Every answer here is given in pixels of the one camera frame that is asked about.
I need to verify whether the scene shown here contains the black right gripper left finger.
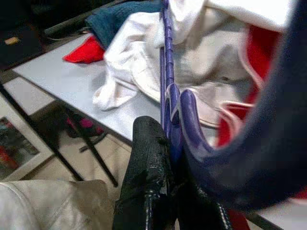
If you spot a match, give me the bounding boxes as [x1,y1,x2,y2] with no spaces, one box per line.
[112,116,172,230]

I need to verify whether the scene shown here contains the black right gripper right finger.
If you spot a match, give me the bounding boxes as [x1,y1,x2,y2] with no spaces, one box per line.
[172,153,232,230]

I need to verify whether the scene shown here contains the purple plastic hanger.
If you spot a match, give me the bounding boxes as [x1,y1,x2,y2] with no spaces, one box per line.
[159,0,307,213]

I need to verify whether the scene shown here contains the red garment white stripes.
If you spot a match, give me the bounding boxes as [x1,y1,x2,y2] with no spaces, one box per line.
[214,25,307,230]

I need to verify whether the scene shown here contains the white cloth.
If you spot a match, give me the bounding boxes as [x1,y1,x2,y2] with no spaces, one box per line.
[92,11,173,111]

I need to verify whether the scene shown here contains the light denim jeans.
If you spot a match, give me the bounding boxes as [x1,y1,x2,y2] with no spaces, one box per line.
[131,7,255,127]

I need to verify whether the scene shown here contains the grey table black legs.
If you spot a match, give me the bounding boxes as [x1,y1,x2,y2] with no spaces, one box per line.
[0,14,307,230]

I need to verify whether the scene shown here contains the white trousers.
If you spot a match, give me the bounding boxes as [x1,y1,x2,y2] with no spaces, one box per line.
[0,179,116,230]

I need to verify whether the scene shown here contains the small red cloth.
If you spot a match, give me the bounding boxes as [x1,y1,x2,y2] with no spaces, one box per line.
[62,35,106,63]

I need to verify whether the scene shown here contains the dark teal towel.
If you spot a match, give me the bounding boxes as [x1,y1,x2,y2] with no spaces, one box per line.
[85,4,165,48]

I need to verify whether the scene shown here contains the cream cloth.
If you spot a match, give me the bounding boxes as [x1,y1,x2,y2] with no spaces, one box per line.
[167,0,297,33]

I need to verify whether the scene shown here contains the dark brown cabinet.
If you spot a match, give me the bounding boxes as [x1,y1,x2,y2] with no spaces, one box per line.
[0,0,96,70]

